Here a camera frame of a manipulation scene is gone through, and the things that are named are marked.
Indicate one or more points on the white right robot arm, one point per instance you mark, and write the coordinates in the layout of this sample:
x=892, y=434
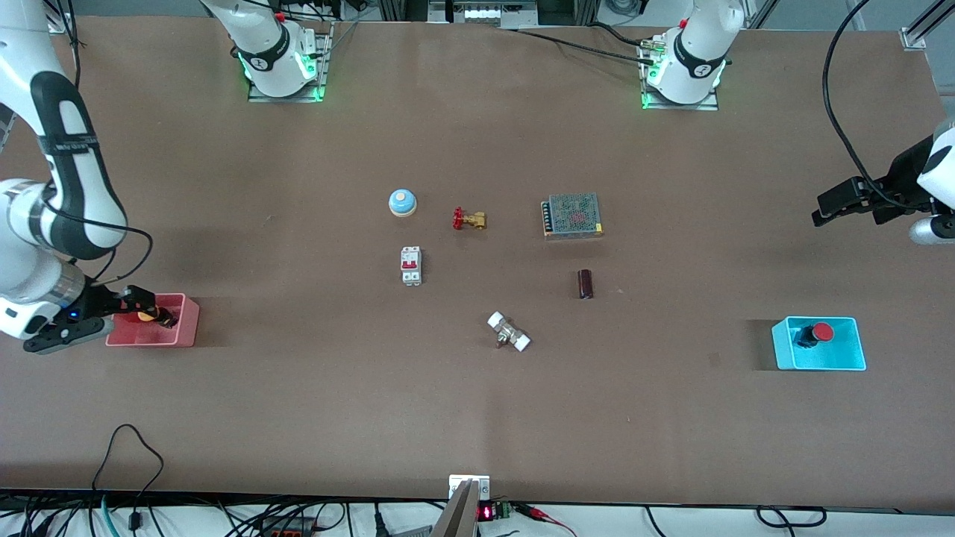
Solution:
x=67, y=164

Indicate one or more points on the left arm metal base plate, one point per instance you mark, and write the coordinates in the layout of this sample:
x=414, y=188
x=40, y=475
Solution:
x=679, y=107

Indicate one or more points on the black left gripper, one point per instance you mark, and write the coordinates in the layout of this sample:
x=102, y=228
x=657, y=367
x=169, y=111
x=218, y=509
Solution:
x=897, y=189

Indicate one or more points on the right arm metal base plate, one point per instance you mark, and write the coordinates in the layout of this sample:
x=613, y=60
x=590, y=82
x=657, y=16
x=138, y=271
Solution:
x=321, y=71

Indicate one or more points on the yellow push button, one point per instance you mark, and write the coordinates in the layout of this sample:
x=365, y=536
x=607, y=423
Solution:
x=148, y=315

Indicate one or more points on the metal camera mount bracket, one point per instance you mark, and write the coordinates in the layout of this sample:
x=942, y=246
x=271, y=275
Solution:
x=466, y=503

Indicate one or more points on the silver control box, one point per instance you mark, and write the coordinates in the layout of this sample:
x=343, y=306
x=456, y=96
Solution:
x=485, y=13

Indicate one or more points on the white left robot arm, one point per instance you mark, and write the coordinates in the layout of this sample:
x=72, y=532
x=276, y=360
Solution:
x=694, y=67

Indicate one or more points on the red alligator clip lead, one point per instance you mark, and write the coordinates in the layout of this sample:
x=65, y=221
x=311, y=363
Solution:
x=548, y=516

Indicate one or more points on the dark brown cylinder capacitor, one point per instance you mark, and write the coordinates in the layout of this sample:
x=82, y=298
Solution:
x=586, y=284

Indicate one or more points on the red push button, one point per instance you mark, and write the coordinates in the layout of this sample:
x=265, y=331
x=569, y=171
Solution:
x=822, y=332

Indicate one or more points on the light blue plastic box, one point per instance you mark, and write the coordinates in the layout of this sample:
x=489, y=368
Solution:
x=847, y=350

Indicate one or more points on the silver valve white caps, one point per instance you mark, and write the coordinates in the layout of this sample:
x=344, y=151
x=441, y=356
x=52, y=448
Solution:
x=509, y=332

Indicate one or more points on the metal mesh power supply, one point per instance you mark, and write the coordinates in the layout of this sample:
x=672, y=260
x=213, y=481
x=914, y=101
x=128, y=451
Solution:
x=573, y=215

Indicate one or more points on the blue dome bell button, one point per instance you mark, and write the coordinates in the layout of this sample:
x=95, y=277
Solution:
x=402, y=202

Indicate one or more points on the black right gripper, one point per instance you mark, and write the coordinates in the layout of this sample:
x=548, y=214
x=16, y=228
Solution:
x=99, y=301

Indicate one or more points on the red digit display module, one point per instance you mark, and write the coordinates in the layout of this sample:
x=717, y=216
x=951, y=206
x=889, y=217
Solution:
x=486, y=512

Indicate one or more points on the pink plastic box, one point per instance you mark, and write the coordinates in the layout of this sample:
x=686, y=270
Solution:
x=175, y=332

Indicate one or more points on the black orange power strip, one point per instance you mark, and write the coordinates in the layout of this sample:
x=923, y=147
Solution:
x=287, y=526

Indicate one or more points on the white circuit breaker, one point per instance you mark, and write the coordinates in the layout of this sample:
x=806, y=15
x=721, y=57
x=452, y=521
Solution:
x=411, y=265

